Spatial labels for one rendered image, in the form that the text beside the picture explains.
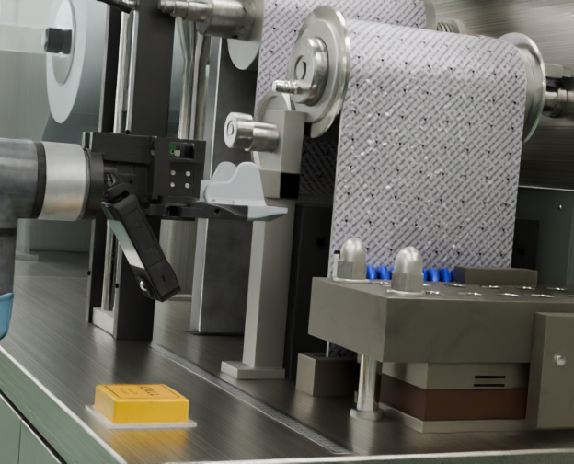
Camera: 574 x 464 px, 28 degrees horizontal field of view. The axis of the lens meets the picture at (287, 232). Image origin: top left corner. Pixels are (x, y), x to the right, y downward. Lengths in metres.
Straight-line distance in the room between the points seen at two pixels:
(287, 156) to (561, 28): 0.40
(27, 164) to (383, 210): 0.40
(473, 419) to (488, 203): 0.30
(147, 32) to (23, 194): 0.47
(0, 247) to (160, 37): 0.51
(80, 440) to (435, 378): 0.33
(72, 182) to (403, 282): 0.33
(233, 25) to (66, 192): 0.48
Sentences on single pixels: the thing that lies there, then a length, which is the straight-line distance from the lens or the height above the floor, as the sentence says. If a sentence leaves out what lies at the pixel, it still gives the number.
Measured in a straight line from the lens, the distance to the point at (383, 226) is 1.27.
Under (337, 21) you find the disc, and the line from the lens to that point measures 1.27.
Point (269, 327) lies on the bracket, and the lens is 1.32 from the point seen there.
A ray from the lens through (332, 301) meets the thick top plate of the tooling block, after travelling 1.16.
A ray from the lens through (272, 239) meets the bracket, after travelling 1.31.
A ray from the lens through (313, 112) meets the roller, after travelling 1.29.
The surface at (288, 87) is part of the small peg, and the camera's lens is 1.29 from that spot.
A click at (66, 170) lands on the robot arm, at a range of 1.11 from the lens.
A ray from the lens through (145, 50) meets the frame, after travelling 1.52.
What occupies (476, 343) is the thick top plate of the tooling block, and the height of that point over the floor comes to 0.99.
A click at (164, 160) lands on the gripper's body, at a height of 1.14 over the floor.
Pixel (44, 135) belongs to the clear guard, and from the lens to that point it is 2.20.
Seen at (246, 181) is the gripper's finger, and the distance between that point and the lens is 1.17.
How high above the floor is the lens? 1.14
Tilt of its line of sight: 3 degrees down
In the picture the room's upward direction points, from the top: 4 degrees clockwise
